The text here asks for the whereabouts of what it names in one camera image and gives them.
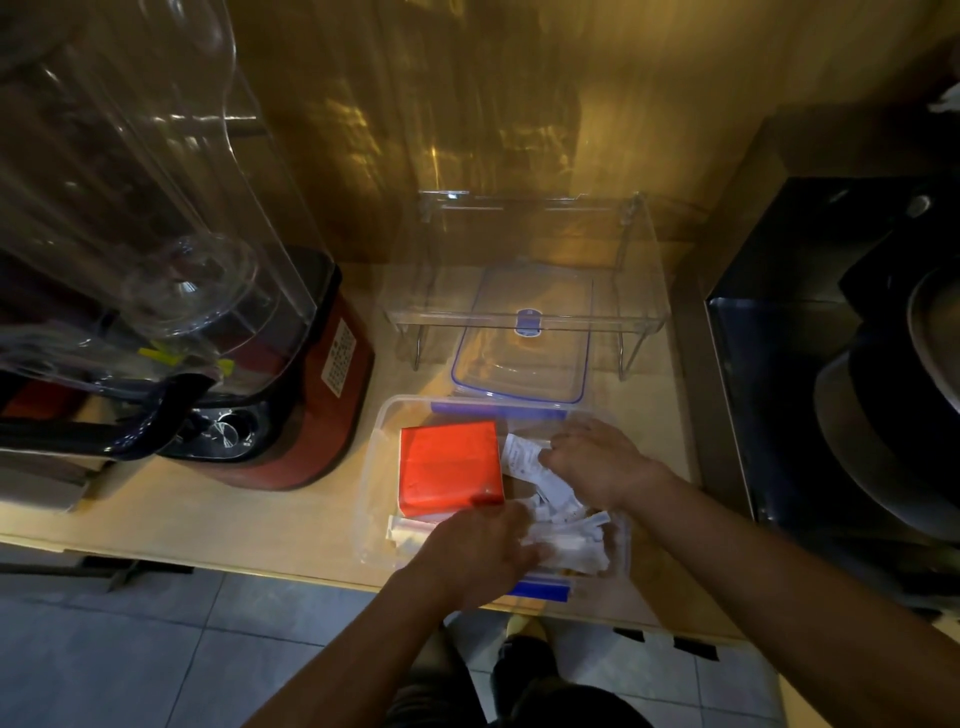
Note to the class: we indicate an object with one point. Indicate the person's left forearm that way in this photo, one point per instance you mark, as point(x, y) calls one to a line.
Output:
point(352, 660)

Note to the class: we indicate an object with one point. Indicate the silver blender control knob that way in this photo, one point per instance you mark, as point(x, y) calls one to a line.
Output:
point(227, 432)

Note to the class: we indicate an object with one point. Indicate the person's right fingers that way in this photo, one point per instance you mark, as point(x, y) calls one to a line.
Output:
point(556, 457)

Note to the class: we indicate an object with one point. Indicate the orange cardboard box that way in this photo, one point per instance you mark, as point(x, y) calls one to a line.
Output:
point(450, 469)

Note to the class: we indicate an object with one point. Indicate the person's dark trousers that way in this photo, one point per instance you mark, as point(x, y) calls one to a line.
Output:
point(555, 705)

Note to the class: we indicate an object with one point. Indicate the black metal appliance box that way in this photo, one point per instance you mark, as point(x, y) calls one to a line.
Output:
point(787, 375)

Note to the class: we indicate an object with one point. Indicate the clear lid with blue rim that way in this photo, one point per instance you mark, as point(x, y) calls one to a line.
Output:
point(525, 360)

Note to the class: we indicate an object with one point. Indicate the grey round pan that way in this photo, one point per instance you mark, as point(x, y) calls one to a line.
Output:
point(870, 450)

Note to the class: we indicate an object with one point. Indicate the person's left hand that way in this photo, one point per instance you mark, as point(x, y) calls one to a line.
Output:
point(472, 555)

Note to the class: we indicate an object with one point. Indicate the clear acrylic shelf riser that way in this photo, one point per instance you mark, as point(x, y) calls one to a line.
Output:
point(630, 292)

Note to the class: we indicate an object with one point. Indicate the person's left fingers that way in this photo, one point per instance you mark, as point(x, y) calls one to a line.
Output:
point(531, 553)

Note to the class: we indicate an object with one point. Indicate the pile of white sachets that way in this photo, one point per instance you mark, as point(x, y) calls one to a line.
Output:
point(577, 544)

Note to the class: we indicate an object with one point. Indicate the person's right hand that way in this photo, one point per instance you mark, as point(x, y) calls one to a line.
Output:
point(600, 461)

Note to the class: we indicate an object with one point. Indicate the white printed paper packet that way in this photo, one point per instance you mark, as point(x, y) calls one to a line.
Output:
point(536, 469)

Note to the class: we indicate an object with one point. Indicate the clear plastic storage container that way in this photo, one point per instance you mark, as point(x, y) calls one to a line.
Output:
point(375, 480)

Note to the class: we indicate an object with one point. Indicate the person's right forearm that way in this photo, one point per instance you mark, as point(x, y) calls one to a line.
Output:
point(787, 600)

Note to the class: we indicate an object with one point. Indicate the red blender base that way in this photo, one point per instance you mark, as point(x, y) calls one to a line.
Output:
point(315, 420)

